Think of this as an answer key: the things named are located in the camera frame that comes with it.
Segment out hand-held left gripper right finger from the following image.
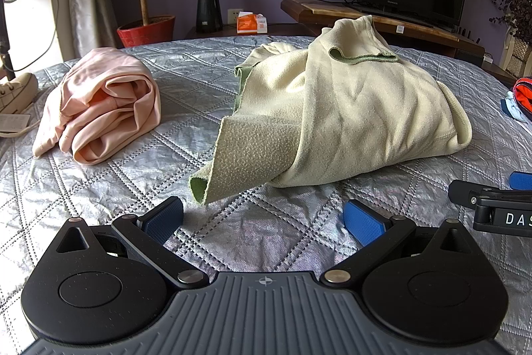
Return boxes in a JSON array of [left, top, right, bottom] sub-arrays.
[[319, 199, 476, 291]]

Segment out wooden television stand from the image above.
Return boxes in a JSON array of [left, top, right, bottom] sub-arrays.
[[280, 0, 486, 60]]

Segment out black tabletop speaker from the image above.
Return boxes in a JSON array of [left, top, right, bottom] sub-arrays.
[[196, 0, 223, 33]]

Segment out pale green fleece garment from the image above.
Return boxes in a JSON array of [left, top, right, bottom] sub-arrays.
[[188, 15, 473, 207]]

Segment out white paper shoe tag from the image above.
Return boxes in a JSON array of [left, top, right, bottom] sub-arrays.
[[0, 113, 32, 134]]

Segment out orange tissue box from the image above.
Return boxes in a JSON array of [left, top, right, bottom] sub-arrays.
[[235, 11, 269, 35]]

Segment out orange and navy jacket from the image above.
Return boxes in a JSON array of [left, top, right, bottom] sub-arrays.
[[512, 76, 532, 113]]

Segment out silver quilted bedspread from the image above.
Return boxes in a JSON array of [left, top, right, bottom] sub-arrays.
[[0, 34, 532, 339]]

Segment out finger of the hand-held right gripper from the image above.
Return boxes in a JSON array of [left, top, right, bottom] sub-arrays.
[[509, 171, 532, 191], [448, 179, 532, 210]]

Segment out cream checked canvas sneaker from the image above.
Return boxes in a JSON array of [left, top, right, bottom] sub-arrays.
[[0, 72, 39, 115]]

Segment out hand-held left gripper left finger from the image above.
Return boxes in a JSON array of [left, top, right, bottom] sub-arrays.
[[56, 196, 210, 291]]

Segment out pink garment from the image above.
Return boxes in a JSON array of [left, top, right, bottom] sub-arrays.
[[32, 47, 162, 165]]

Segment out dark upright sticks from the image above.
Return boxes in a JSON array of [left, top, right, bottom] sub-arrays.
[[457, 26, 483, 45]]

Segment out dark low wooden table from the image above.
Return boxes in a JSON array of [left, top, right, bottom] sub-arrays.
[[185, 22, 319, 40]]

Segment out white wicker stand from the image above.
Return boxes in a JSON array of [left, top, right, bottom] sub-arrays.
[[501, 24, 532, 73]]

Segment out light blue garment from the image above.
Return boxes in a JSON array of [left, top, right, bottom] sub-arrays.
[[501, 91, 532, 123]]

